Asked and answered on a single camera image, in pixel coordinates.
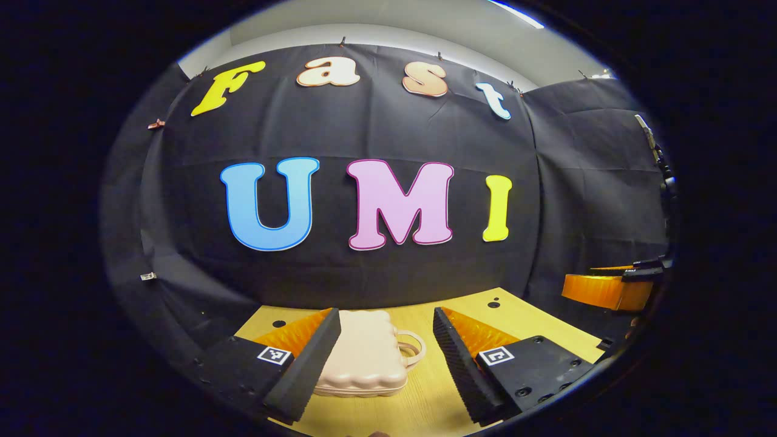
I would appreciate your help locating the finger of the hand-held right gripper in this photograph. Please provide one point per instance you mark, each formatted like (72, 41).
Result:
(643, 272)
(607, 292)

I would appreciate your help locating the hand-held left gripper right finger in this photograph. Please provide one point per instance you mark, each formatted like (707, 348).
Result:
(458, 364)

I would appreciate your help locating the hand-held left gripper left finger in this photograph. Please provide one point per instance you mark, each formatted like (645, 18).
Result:
(312, 364)

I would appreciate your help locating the pink suitcase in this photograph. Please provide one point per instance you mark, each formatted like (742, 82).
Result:
(370, 352)

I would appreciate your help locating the dark metal stand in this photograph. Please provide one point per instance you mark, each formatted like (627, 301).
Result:
(658, 158)

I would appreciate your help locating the black backdrop cloth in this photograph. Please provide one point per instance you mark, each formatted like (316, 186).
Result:
(364, 133)

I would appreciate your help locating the pink clip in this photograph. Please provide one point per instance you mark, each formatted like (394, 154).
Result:
(156, 124)

